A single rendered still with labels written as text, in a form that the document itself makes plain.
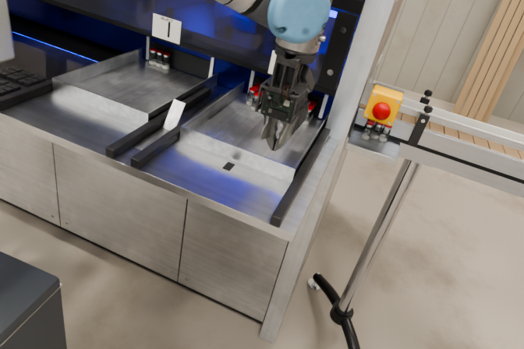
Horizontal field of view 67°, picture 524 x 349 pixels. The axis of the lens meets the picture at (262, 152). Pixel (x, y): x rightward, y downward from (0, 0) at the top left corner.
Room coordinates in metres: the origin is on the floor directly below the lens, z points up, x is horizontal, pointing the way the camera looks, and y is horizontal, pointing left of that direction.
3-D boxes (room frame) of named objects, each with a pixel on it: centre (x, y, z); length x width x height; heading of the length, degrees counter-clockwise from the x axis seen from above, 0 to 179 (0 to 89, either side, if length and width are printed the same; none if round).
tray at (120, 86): (0.94, 0.34, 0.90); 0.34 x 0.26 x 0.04; 166
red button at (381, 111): (0.86, -0.25, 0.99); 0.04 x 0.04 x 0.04; 76
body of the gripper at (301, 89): (0.66, -0.02, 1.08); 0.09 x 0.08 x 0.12; 166
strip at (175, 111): (0.72, 0.22, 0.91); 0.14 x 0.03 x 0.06; 166
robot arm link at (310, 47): (0.67, -0.02, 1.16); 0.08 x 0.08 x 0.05
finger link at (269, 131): (0.67, 0.00, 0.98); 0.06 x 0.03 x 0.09; 166
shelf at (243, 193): (0.83, 0.19, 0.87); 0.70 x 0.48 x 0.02; 76
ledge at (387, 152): (0.94, -0.28, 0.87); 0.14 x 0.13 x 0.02; 166
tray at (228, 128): (0.85, 0.01, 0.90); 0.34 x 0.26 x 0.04; 166
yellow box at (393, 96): (0.91, -0.26, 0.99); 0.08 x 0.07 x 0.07; 166
